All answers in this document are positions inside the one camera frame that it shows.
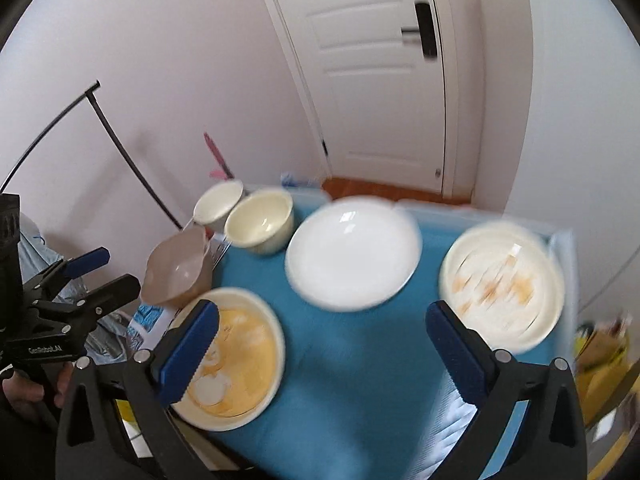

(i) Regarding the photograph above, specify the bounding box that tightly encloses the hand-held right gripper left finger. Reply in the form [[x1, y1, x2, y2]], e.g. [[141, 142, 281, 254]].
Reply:
[[54, 300, 251, 480]]

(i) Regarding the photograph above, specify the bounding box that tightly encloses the pink handled dustpan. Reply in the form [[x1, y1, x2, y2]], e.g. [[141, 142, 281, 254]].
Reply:
[[202, 131, 236, 182]]

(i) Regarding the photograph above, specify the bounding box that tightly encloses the cream plate with orange pattern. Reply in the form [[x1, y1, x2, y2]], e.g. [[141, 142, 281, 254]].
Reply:
[[439, 221, 566, 356]]

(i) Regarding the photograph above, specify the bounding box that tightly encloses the blue patterned tablecloth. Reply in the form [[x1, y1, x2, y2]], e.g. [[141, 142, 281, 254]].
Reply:
[[125, 180, 581, 480]]

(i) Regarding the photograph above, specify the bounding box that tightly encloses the white panelled door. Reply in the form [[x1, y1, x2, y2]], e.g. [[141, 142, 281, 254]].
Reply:
[[250, 0, 481, 201]]

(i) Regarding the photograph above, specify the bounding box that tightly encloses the black curved metal stand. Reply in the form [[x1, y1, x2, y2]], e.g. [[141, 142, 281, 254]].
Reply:
[[0, 80, 185, 231]]

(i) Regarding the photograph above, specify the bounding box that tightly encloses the black door handle lock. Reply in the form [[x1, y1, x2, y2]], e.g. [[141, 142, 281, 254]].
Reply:
[[401, 2, 438, 58]]

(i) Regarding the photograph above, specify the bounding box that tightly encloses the small white bowl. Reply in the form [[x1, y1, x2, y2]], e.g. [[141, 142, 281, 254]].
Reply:
[[192, 180, 246, 233]]

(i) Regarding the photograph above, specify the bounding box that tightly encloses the yellow glazed bowl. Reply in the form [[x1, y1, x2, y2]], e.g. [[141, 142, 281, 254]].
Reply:
[[167, 287, 286, 432]]

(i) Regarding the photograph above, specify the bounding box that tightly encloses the brown translucent jug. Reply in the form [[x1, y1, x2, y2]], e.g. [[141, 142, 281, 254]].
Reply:
[[140, 225, 215, 307]]

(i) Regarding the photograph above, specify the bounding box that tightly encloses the white deep plate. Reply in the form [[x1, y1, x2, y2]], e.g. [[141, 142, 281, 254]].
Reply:
[[285, 197, 423, 312]]

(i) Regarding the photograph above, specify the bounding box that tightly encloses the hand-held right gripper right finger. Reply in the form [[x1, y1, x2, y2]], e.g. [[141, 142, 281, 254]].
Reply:
[[425, 301, 587, 480]]

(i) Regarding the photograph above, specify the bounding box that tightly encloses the person's left hand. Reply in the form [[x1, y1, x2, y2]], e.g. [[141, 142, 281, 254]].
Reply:
[[0, 362, 76, 413]]

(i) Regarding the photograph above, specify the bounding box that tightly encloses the yellow paper bag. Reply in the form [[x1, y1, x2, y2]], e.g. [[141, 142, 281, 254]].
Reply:
[[575, 317, 640, 480]]

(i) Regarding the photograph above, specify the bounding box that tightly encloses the light blue plastic bag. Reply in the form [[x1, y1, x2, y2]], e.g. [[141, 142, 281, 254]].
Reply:
[[17, 212, 131, 366]]

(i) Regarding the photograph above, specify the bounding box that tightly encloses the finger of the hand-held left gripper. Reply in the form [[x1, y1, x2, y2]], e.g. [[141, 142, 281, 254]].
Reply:
[[22, 246, 111, 306], [30, 274, 142, 333]]

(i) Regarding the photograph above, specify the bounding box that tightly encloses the cream ribbed bowl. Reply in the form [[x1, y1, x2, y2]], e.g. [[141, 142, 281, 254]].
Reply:
[[223, 187, 295, 257]]

